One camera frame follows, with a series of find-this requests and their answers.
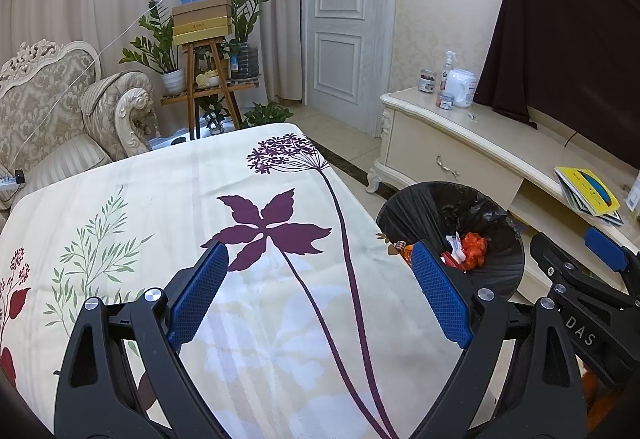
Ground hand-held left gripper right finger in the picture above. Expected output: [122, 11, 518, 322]
[410, 240, 586, 439]

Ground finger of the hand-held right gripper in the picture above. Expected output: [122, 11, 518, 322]
[529, 231, 628, 311]
[585, 226, 640, 282]

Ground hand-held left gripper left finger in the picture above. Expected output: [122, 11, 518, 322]
[52, 239, 230, 439]

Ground peach picture snack wrapper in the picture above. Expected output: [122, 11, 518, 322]
[440, 234, 466, 270]

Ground knotted orange plastic bag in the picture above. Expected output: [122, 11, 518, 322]
[460, 231, 488, 270]

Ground black lined trash bin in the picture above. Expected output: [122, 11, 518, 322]
[375, 180, 526, 305]

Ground thin books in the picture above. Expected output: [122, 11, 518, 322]
[560, 189, 626, 226]

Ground stack of colourful books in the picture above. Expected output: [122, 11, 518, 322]
[554, 166, 621, 216]

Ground floral tablecloth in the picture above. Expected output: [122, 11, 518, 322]
[0, 122, 481, 439]

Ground cream cabinet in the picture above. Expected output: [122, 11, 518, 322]
[367, 86, 640, 290]

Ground small green plant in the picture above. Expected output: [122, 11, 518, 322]
[197, 94, 233, 135]

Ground leafy floor plant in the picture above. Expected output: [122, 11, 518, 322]
[241, 102, 295, 129]

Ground white plastic container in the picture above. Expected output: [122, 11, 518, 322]
[444, 68, 478, 108]

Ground wooden plant stand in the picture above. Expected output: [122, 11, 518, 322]
[160, 39, 261, 140]

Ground clear spray bottle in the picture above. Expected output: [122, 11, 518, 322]
[439, 50, 458, 92]

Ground dark brown cloth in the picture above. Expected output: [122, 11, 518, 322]
[472, 0, 640, 170]

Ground cream patterned sofa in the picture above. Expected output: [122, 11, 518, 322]
[0, 40, 157, 215]

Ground yellow flat box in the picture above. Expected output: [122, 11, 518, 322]
[172, 15, 234, 35]
[172, 30, 234, 46]

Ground plant in white pot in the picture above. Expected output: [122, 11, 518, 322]
[119, 2, 187, 96]

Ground brown flat box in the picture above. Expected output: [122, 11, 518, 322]
[171, 0, 234, 20]

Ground plant in dark pot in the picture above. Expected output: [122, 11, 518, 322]
[216, 0, 273, 81]

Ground metal drawer handle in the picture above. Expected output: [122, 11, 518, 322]
[435, 155, 461, 179]

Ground thin white cable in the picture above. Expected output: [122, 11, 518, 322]
[20, 0, 178, 172]

